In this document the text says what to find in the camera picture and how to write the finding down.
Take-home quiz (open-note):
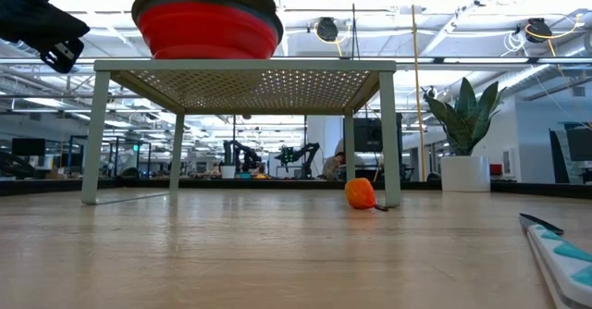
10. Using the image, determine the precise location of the black ceiling cable reel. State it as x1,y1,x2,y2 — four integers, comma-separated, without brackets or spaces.
315,17,340,43
524,17,555,44

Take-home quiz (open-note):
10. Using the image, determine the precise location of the yellow hanging cable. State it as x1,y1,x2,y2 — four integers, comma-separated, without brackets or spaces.
408,0,429,183

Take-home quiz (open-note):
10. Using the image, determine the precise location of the knife with white teal handle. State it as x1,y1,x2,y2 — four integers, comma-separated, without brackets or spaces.
518,212,592,309

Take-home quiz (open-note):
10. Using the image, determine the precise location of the snake plant in white pot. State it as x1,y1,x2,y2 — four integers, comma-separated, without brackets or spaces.
425,76,508,193

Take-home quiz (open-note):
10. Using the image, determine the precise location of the person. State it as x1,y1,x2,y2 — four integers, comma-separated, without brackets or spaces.
322,150,347,181

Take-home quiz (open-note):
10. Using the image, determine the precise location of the black aluminium table frame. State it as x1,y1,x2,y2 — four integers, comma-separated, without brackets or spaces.
0,179,592,198

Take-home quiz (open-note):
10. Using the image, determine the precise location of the black monitor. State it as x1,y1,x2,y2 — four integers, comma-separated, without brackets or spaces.
353,117,404,154

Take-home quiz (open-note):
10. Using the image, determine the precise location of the small orange toy fruit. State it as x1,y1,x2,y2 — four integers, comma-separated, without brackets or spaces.
344,177,389,213

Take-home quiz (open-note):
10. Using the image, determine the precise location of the pale green perforated metal rack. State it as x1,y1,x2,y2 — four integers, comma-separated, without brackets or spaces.
80,58,402,208

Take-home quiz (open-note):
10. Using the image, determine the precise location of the small plant in white pot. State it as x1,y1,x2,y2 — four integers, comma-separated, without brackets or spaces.
220,142,237,179

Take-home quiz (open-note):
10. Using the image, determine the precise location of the red collapsible colander grey rim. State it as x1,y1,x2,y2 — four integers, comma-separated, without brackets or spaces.
130,0,285,61

